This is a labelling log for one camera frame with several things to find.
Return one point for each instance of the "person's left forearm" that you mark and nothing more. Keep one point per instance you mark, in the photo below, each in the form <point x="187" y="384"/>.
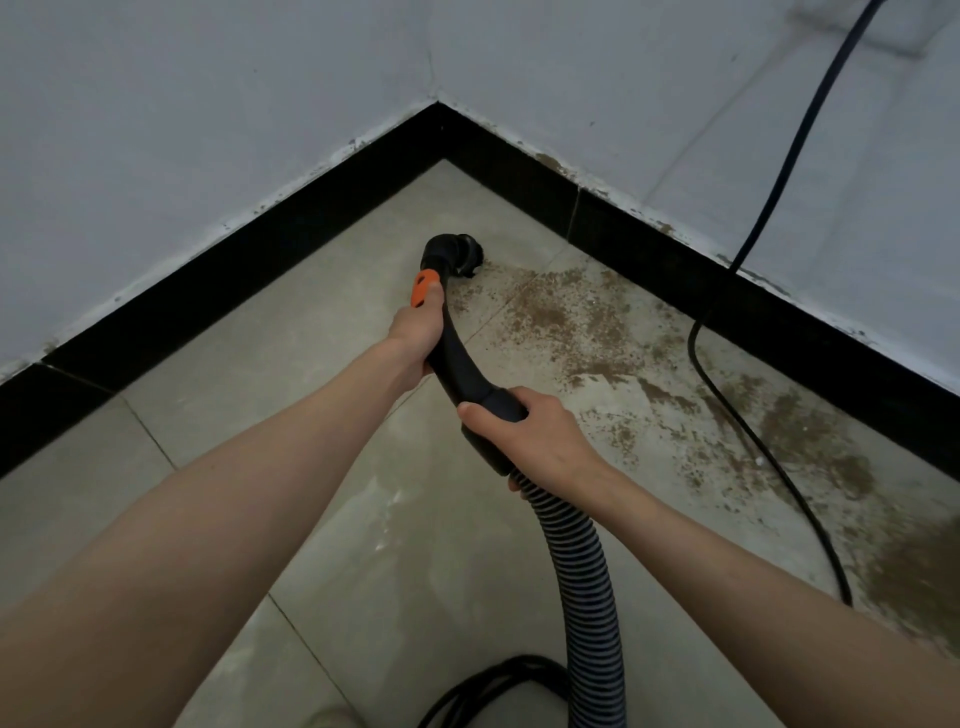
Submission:
<point x="180" y="547"/>

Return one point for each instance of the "brown dirt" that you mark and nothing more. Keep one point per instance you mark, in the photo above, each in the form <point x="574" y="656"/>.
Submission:
<point x="585" y="322"/>

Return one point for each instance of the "person's right forearm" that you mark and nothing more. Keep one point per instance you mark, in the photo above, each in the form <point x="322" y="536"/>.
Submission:
<point x="772" y="607"/>

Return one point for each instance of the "person's right hand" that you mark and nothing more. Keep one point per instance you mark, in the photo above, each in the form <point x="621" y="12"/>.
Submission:
<point x="540" y="442"/>

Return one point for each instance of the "person's left hand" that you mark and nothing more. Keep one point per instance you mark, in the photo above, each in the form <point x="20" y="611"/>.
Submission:
<point x="412" y="330"/>

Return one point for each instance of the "white wall socket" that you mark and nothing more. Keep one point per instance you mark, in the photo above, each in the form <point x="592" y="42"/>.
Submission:
<point x="862" y="22"/>

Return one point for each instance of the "black baseboard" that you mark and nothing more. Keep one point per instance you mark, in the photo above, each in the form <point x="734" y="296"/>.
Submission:
<point x="225" y="255"/>

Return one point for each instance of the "person's left shoe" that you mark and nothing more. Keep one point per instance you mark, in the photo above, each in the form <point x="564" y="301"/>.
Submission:
<point x="330" y="718"/>

